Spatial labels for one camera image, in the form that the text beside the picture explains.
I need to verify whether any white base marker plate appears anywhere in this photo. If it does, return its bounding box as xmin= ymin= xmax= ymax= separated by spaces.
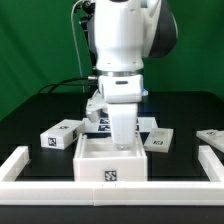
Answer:
xmin=83 ymin=117 xmax=157 ymax=133

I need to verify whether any white box with markers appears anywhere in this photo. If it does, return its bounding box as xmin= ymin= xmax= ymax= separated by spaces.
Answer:
xmin=40 ymin=119 xmax=85 ymax=150

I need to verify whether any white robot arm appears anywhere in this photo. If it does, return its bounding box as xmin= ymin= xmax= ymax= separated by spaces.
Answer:
xmin=94 ymin=0 xmax=178 ymax=147

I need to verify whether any white cabinet body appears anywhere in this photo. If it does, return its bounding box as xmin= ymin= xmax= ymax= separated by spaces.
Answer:
xmin=73 ymin=133 xmax=148 ymax=182

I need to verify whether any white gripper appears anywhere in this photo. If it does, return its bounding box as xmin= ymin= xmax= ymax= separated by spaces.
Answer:
xmin=99 ymin=74 xmax=143 ymax=147

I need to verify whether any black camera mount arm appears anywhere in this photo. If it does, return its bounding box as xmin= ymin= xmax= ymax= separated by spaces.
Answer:
xmin=79 ymin=0 xmax=97 ymax=73

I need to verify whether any white U-shaped table fence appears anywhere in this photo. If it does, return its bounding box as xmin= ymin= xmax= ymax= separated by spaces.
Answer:
xmin=0 ymin=146 xmax=224 ymax=206

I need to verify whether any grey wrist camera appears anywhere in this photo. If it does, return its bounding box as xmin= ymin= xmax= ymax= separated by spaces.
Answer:
xmin=86 ymin=98 xmax=108 ymax=123

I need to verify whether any black cable bundle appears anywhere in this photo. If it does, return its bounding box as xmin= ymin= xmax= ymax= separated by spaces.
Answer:
xmin=38 ymin=75 xmax=100 ymax=94

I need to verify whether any white thin cable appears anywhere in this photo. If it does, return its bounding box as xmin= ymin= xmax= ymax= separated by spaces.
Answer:
xmin=70 ymin=0 xmax=86 ymax=93

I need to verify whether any white cabinet door panel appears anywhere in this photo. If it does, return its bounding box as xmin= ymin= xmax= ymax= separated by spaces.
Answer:
xmin=144 ymin=128 xmax=174 ymax=153
xmin=196 ymin=129 xmax=224 ymax=153

